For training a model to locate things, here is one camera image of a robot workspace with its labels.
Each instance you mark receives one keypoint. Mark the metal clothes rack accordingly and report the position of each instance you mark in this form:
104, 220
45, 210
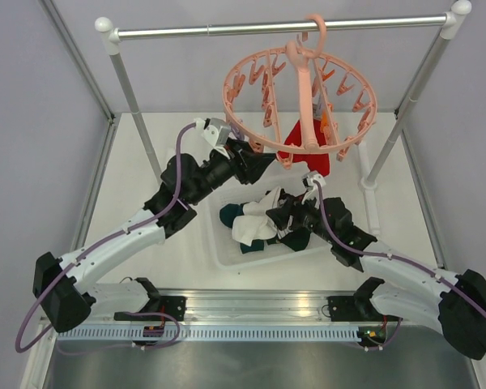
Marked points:
450, 22

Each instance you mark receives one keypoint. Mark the purple clothes peg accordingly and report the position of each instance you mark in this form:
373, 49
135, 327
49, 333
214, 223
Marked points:
317, 111
237, 134

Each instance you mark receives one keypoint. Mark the red sock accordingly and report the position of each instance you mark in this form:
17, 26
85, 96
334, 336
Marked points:
315, 162

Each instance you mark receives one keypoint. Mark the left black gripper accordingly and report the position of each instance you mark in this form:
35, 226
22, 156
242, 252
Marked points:
253, 164

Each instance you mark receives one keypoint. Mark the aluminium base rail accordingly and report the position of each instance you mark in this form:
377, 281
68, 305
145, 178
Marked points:
255, 307

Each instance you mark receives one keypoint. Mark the pink round clip hanger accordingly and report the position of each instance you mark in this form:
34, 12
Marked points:
263, 67

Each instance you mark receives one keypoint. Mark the teal sock front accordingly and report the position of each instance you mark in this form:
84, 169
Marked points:
227, 215

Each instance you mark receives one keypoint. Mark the white slotted cable duct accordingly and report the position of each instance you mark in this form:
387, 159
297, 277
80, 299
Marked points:
214, 333

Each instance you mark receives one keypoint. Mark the orange clothes peg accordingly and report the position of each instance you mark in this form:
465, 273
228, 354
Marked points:
324, 123

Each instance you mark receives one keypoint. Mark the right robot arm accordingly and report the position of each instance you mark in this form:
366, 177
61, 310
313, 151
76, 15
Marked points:
451, 304

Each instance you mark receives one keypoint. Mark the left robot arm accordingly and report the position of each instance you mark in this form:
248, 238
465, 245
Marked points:
63, 286

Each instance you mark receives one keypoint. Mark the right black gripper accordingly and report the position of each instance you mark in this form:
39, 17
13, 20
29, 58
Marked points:
280, 215

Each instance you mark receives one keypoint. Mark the white plastic basket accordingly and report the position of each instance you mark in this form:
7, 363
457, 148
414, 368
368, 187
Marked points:
227, 253

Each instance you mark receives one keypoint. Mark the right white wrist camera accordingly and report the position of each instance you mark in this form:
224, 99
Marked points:
312, 181

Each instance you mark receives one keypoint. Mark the teal reindeer sock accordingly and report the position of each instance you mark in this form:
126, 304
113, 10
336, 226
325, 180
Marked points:
297, 240

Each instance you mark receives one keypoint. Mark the black white striped sock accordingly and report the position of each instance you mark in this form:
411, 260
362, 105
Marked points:
281, 234

